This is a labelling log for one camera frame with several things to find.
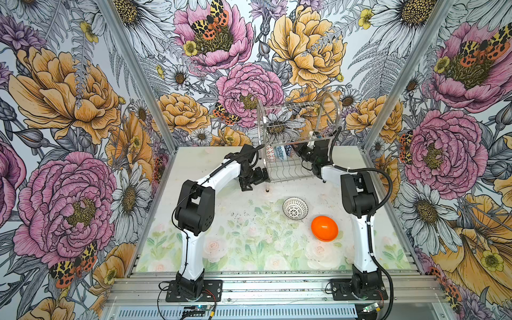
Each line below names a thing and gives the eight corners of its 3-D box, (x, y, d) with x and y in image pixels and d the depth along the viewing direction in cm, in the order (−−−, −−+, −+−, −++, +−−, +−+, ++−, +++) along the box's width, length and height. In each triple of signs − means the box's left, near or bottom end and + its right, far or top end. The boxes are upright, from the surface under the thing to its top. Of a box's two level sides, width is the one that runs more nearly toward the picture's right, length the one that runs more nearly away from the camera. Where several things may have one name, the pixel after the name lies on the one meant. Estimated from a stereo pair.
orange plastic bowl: (312, 243, 87) (315, 239, 84) (309, 220, 94) (311, 215, 91) (337, 243, 87) (340, 239, 84) (331, 220, 94) (334, 215, 91)
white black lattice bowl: (295, 224, 93) (296, 220, 89) (279, 209, 98) (280, 204, 94) (309, 212, 97) (311, 207, 93) (294, 198, 102) (295, 192, 98)
